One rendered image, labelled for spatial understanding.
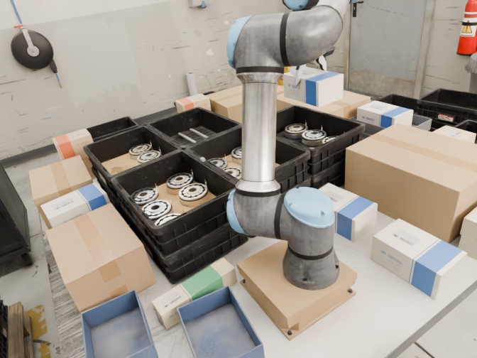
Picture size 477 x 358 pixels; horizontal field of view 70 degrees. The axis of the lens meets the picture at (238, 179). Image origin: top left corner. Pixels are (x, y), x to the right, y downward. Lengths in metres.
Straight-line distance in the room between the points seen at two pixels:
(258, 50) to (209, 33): 3.98
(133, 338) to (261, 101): 0.70
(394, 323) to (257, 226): 0.42
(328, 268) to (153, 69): 3.91
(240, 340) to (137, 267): 0.36
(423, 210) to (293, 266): 0.49
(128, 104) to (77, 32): 0.93
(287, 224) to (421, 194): 0.51
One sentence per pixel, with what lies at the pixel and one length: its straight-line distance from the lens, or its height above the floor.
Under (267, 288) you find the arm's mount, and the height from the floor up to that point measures 0.78.
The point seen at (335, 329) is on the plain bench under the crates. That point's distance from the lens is 0.96.
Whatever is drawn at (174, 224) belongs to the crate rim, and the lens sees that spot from 0.97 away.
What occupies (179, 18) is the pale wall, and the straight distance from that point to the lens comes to 4.62.
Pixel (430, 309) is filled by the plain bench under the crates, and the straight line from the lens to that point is 1.05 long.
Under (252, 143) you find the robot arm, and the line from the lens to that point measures 0.83.
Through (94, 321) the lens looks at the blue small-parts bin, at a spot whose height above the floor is 0.72.
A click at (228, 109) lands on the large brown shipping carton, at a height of 0.89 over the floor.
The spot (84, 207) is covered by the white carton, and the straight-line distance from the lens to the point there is 1.31.
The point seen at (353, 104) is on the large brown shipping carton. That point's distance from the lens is 1.73.
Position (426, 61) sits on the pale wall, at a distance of 4.15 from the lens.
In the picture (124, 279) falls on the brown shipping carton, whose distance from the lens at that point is 1.08.
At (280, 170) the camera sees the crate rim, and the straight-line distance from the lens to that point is 1.13.
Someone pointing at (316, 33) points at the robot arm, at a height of 1.36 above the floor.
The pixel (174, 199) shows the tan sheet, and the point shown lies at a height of 0.83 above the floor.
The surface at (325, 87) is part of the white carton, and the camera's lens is 1.28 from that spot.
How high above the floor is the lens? 1.49
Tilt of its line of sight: 31 degrees down
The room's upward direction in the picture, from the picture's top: 9 degrees counter-clockwise
